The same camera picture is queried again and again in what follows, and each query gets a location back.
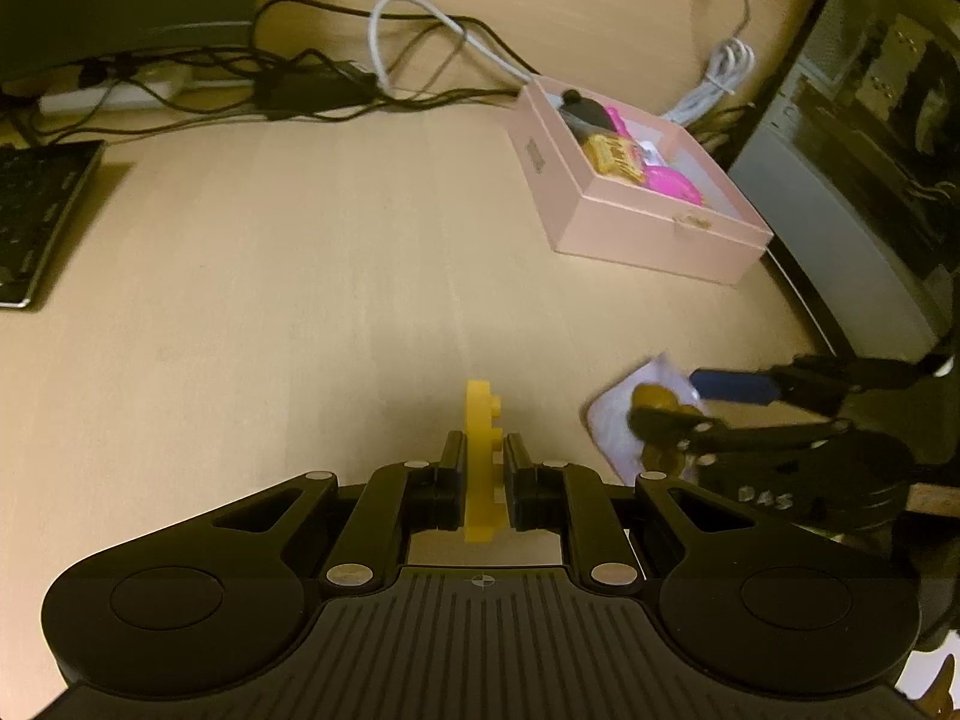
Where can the computer tower case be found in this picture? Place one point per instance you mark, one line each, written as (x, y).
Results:
(862, 165)

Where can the pink plastic basket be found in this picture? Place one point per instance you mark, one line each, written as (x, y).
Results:
(675, 186)

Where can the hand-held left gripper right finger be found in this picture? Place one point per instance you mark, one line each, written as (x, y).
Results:
(519, 480)

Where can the yellow toy brick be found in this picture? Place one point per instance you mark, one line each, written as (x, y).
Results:
(484, 420)

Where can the small yellow packet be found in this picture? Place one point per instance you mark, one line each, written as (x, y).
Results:
(613, 157)

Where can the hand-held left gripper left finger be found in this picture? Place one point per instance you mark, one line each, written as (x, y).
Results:
(454, 480)

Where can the black plush toy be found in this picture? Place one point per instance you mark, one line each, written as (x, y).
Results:
(585, 114)

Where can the black keyboard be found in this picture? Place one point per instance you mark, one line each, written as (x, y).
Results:
(37, 217)

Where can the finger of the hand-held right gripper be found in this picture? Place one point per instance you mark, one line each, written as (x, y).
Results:
(675, 427)
(731, 385)

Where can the white power strip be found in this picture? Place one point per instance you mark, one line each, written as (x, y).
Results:
(150, 90)

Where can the black power adapter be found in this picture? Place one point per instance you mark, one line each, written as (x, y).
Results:
(315, 90)

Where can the pink box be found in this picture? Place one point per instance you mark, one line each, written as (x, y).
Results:
(622, 229)

